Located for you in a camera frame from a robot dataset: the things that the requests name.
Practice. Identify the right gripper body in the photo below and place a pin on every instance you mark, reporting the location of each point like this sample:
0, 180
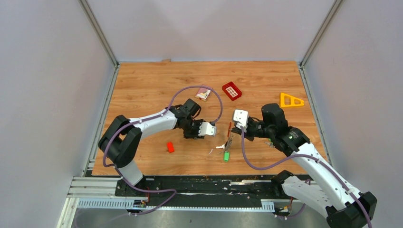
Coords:
254, 129

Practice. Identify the red window brick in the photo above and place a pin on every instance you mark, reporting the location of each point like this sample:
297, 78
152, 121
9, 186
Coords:
231, 91

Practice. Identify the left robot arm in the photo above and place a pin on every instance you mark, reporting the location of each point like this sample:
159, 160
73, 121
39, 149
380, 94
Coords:
121, 139

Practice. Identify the red rectangular block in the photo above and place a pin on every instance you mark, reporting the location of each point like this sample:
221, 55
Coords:
170, 147

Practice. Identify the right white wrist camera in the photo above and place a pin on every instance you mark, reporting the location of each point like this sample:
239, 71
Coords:
240, 118

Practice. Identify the yellow triangular brick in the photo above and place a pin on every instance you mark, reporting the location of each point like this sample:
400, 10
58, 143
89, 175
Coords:
287, 100

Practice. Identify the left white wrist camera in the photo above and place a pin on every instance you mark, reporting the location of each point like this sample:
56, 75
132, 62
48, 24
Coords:
207, 128

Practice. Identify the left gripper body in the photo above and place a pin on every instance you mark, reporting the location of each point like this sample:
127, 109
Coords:
191, 130

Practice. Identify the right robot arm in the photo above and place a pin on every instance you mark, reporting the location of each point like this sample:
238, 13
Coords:
336, 199

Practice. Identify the playing card box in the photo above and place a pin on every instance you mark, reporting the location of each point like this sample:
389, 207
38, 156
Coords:
203, 94

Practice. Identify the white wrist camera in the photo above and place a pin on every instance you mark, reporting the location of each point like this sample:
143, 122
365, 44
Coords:
240, 118
207, 128

